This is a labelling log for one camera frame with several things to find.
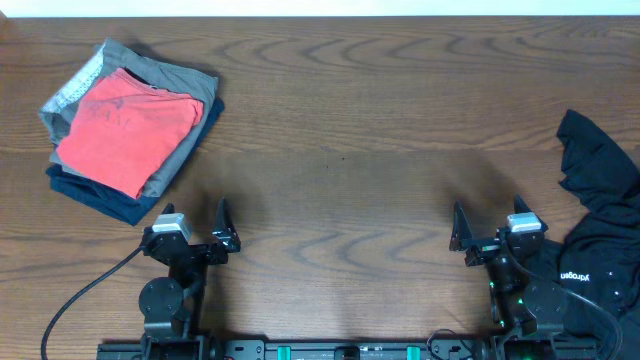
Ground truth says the black polo shirt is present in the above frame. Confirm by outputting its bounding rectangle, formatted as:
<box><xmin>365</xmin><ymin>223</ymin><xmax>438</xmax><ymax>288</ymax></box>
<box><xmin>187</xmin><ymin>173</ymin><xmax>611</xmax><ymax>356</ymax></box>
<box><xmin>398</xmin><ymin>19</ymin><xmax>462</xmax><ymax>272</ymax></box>
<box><xmin>527</xmin><ymin>110</ymin><xmax>639</xmax><ymax>359</ymax></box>

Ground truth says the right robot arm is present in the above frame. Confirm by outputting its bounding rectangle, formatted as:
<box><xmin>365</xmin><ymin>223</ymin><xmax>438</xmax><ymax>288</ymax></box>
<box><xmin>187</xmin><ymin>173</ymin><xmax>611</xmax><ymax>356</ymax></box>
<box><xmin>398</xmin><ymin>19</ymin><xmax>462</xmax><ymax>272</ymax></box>
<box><xmin>449</xmin><ymin>197</ymin><xmax>568</xmax><ymax>359</ymax></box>

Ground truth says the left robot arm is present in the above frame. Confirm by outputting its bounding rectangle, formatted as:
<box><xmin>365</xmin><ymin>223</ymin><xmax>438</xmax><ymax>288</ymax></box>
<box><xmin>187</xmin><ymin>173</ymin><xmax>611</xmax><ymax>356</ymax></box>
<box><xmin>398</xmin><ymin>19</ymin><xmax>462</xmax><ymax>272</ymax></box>
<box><xmin>138</xmin><ymin>199</ymin><xmax>241</xmax><ymax>359</ymax></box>

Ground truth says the navy folded garment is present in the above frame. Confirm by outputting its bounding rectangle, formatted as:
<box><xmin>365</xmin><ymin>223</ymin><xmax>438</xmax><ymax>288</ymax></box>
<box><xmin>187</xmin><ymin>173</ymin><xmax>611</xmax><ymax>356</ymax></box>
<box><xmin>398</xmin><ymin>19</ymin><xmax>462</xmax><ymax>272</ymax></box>
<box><xmin>46</xmin><ymin>97</ymin><xmax>225</xmax><ymax>226</ymax></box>

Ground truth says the red folded shirt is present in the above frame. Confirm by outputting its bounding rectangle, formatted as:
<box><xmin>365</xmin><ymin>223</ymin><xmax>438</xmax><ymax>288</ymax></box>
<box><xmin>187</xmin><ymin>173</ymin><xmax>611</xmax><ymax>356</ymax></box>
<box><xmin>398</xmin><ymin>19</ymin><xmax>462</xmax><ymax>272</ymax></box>
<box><xmin>57</xmin><ymin>68</ymin><xmax>204</xmax><ymax>199</ymax></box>

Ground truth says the grey folded garment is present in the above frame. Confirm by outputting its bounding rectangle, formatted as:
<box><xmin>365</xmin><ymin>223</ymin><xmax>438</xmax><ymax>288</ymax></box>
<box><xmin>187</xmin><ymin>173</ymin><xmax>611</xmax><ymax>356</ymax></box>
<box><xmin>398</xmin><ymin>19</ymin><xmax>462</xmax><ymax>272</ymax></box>
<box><xmin>38</xmin><ymin>38</ymin><xmax>218</xmax><ymax>197</ymax></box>

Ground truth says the right black cable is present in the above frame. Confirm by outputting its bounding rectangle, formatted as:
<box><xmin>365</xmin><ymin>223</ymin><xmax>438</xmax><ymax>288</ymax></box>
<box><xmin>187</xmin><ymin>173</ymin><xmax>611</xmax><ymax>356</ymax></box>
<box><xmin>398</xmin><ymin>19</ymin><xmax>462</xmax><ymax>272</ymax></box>
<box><xmin>502</xmin><ymin>239</ymin><xmax>624</xmax><ymax>360</ymax></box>

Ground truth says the black cable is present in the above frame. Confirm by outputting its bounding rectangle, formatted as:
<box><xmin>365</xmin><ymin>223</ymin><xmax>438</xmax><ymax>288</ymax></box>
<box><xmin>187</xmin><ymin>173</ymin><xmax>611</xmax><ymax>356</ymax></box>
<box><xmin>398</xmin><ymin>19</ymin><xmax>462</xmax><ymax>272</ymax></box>
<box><xmin>40</xmin><ymin>245</ymin><xmax>146</xmax><ymax>360</ymax></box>
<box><xmin>502</xmin><ymin>239</ymin><xmax>624</xmax><ymax>360</ymax></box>

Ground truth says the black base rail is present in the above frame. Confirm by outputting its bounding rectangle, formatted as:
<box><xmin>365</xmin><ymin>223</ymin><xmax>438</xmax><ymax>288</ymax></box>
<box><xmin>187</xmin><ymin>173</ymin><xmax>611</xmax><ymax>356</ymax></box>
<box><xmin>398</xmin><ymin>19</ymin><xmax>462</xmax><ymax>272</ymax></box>
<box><xmin>96</xmin><ymin>338</ymin><xmax>598</xmax><ymax>360</ymax></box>

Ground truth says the left black cable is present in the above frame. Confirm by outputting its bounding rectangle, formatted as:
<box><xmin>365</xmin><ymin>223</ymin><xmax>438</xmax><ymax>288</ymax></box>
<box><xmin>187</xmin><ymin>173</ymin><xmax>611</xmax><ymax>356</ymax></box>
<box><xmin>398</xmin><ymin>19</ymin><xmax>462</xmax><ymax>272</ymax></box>
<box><xmin>40</xmin><ymin>245</ymin><xmax>146</xmax><ymax>360</ymax></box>

